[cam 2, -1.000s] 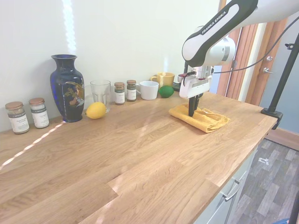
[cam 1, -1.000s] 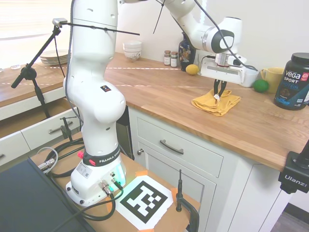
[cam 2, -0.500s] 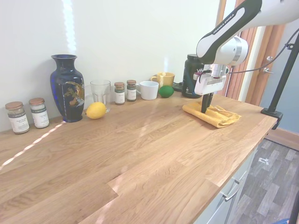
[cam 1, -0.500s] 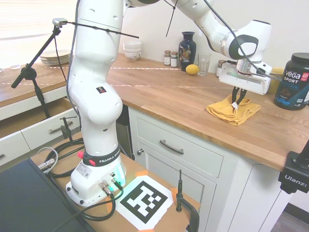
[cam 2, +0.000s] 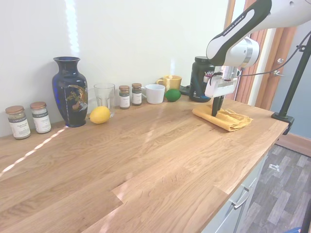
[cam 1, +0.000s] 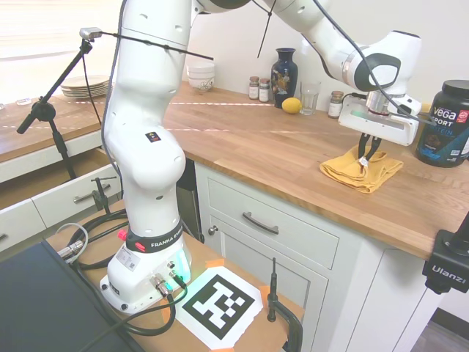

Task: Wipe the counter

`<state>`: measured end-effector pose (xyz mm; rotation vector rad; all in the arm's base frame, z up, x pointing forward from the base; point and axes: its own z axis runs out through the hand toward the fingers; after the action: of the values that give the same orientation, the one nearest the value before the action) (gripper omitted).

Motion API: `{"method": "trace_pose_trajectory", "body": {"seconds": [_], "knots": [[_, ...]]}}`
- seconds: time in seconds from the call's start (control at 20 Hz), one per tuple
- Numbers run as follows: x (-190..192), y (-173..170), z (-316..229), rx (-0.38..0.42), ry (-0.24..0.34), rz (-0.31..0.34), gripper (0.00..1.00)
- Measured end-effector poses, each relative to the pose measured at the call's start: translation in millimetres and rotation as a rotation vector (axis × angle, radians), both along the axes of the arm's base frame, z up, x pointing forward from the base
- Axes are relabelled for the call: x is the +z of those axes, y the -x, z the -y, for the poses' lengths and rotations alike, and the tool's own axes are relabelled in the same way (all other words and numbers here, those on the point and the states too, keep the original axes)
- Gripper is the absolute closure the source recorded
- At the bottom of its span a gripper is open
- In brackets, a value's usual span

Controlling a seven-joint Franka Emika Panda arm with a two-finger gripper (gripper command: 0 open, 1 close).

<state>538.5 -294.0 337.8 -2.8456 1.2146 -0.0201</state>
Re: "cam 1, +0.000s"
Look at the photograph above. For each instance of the black controller box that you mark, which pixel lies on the black controller box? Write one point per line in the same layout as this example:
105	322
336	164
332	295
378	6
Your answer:
44	304

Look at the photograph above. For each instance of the black bar clamp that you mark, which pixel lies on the black bar clamp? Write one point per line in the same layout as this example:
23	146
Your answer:
100	194
273	293

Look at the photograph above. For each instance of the black clamp camera stand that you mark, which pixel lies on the black clamp camera stand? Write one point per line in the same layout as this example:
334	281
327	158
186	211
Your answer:
445	264

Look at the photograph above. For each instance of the small silver camera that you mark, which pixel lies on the small silver camera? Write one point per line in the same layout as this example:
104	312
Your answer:
90	33

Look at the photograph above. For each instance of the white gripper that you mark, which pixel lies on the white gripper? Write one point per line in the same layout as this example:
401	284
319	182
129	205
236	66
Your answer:
381	126

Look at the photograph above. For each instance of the white counter cabinet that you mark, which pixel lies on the white counter cabinet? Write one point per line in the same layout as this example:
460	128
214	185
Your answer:
329	275

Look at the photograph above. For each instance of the dark blue painted vase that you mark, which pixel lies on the dark blue painted vase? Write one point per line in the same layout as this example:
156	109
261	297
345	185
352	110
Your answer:
284	78

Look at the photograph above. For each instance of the stack of white plates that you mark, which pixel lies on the stack of white plates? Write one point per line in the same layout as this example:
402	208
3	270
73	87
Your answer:
86	86

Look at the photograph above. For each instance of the copper lid spice jar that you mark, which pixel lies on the copper lid spice jar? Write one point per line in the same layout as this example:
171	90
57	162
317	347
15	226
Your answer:
264	91
254	89

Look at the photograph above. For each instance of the small brown lid spice jar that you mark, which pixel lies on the small brown lid spice jar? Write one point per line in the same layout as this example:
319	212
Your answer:
335	106

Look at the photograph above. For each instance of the small clear glass dish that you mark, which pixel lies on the small clear glass dish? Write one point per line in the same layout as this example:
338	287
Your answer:
25	102

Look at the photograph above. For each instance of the yellow lemon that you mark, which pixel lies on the yellow lemon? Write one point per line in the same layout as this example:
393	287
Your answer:
291	106

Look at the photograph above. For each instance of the black Vega protein tub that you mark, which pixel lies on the black Vega protein tub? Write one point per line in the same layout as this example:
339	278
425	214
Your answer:
445	128

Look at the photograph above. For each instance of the brown wooden mounting board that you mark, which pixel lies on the brown wooden mounting board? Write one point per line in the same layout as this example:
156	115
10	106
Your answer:
267	330

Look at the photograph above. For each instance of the black white fiducial marker sheet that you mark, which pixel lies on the black white fiducial marker sheet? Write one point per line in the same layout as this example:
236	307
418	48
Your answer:
220	306

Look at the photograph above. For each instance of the clear drinking glass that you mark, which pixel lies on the clear drinking glass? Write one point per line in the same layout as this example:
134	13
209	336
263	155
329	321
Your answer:
310	99

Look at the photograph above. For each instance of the white drawer cabinet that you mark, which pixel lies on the white drawer cabinet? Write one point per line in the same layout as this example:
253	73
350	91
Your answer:
47	205

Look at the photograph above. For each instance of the black boom tripod stand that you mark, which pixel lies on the black boom tripod stand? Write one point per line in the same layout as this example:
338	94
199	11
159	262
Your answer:
42	108

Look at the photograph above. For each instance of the white floral print bowl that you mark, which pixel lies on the white floral print bowl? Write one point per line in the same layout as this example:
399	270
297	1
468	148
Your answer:
201	83

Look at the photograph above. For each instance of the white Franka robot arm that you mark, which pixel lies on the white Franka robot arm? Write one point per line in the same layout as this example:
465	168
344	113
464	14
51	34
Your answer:
146	146

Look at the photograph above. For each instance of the silver cabinet knob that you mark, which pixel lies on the silver cabinet knob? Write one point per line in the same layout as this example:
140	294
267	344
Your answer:
213	230

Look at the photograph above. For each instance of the yellow towel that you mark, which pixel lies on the yellow towel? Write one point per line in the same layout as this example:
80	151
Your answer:
348	170

